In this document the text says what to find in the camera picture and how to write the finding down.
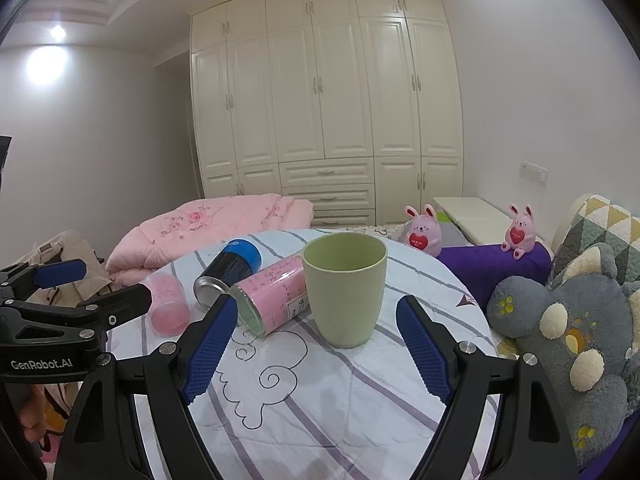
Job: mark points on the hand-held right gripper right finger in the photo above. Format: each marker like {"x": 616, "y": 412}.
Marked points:
{"x": 425, "y": 355}

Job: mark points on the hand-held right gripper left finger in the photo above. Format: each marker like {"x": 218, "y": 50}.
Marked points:
{"x": 209, "y": 352}

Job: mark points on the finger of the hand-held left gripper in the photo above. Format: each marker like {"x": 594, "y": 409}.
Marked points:
{"x": 60, "y": 271}
{"x": 125, "y": 302}

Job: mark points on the translucent pink cup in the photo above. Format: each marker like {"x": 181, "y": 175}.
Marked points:
{"x": 170, "y": 307}

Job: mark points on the green cup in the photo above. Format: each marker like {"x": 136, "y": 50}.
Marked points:
{"x": 345, "y": 295}

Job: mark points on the beige clothing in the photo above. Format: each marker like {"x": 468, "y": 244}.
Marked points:
{"x": 65, "y": 250}

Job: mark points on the colourful cloth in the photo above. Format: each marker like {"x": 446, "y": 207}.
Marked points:
{"x": 42, "y": 420}

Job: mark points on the pink can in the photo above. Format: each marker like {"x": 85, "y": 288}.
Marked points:
{"x": 272, "y": 292}

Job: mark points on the black and blue can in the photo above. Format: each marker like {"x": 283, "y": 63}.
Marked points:
{"x": 232, "y": 265}

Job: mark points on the purple cushion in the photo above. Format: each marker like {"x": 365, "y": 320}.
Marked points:
{"x": 480, "y": 270}

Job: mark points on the pink quilt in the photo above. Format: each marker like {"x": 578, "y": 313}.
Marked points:
{"x": 200, "y": 230}

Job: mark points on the pink bunny toy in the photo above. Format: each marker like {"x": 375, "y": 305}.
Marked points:
{"x": 519, "y": 235}
{"x": 424, "y": 235}

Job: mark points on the white bench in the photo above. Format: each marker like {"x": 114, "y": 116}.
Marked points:
{"x": 475, "y": 217}

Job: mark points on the grey plush toy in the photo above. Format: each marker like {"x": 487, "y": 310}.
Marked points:
{"x": 580, "y": 340}

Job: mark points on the patterned quilted pillow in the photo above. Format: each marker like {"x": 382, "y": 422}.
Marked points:
{"x": 600, "y": 225}

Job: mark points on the ceiling light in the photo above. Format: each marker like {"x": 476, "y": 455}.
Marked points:
{"x": 58, "y": 33}

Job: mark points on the cream wardrobe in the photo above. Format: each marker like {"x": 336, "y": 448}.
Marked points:
{"x": 325, "y": 100}

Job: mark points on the white wall switch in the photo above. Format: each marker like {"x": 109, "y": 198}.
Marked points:
{"x": 533, "y": 171}

